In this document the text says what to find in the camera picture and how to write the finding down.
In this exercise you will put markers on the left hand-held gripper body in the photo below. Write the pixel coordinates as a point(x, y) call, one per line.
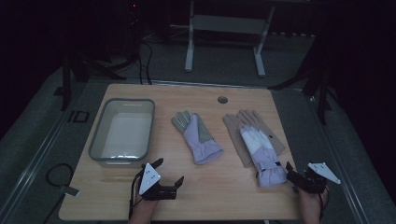
point(149, 180)

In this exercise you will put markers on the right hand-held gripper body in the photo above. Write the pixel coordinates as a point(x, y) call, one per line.
point(314, 179)

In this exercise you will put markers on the lilac glove with white fingers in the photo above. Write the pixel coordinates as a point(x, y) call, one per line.
point(264, 155)

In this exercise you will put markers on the grey plastic bin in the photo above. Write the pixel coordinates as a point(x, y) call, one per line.
point(124, 137)

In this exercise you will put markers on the lilac glove with grey palm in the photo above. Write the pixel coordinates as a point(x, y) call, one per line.
point(199, 143)

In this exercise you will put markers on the person's right hand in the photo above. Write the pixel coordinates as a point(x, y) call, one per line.
point(311, 202)

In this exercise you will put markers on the person's left hand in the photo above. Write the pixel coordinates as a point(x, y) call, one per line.
point(144, 205)

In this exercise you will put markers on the black metal stand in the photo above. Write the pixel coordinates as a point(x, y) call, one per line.
point(66, 87)
point(322, 93)

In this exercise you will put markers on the round table grommet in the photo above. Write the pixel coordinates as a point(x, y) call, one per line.
point(222, 100)

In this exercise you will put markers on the metal rail behind table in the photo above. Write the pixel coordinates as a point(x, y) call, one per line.
point(193, 83)

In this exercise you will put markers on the black floor bracket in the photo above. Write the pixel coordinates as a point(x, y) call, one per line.
point(79, 116)

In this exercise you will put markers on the white desk frame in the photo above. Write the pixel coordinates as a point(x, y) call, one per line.
point(227, 24)

